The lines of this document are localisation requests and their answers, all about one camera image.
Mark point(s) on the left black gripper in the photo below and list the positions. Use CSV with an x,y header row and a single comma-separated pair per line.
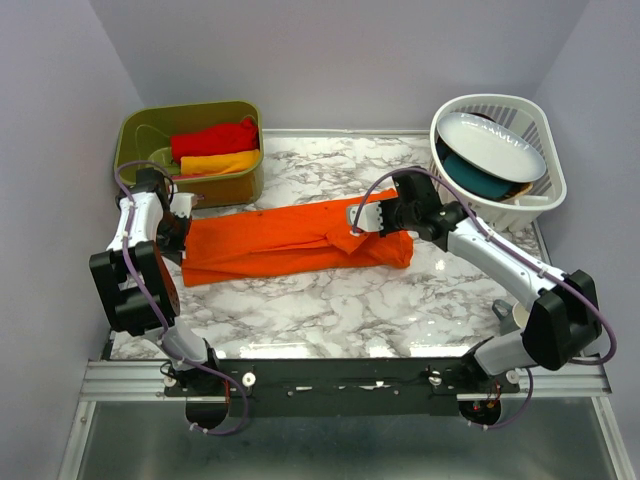
x,y
174,249

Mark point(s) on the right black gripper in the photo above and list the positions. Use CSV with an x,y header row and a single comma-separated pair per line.
x,y
387,228

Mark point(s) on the orange t shirt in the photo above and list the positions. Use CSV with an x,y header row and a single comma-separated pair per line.
x,y
284,241

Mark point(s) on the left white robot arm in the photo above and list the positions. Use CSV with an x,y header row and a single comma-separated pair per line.
x,y
135,287

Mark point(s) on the yellow rolled t shirt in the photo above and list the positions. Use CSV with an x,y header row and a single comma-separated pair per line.
x,y
221,164

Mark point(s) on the teal bowl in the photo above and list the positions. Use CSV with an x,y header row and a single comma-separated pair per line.
x,y
475,180

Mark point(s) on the olive green plastic bin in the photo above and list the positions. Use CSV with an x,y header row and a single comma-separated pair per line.
x,y
145,135

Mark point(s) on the white oval plate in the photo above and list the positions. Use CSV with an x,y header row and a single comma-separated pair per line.
x,y
491,147

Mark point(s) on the red rolled t shirt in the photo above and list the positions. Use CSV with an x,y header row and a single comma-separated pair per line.
x,y
220,139

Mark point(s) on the brown wooden dish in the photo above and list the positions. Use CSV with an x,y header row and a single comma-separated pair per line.
x,y
517,191

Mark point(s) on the grey white mug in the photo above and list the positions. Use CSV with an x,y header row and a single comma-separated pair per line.
x,y
511,317

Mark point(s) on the white plastic basket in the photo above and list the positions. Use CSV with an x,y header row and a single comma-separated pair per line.
x,y
525,119

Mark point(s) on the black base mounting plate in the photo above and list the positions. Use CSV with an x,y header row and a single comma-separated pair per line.
x,y
244,389

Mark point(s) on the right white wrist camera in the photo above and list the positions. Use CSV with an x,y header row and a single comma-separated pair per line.
x,y
365,219

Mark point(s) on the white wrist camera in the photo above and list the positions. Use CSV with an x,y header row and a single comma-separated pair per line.
x,y
183,204
365,219

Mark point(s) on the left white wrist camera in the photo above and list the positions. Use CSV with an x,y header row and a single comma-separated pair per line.
x,y
183,204

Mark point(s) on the aluminium rail frame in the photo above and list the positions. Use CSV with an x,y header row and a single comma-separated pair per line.
x,y
558,426

